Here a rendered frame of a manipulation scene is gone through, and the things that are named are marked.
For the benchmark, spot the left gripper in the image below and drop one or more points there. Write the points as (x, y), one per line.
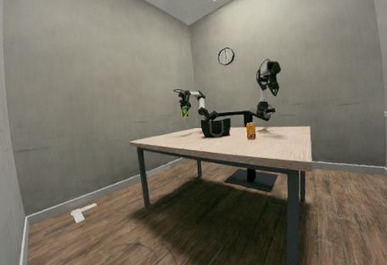
(272, 81)

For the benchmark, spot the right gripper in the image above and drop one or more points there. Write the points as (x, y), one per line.
(186, 103)

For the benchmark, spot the black fabric bag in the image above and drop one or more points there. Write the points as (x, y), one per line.
(216, 128)

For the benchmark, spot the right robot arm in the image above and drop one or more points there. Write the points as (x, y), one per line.
(202, 111)

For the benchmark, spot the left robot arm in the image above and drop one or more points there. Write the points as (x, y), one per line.
(271, 69)

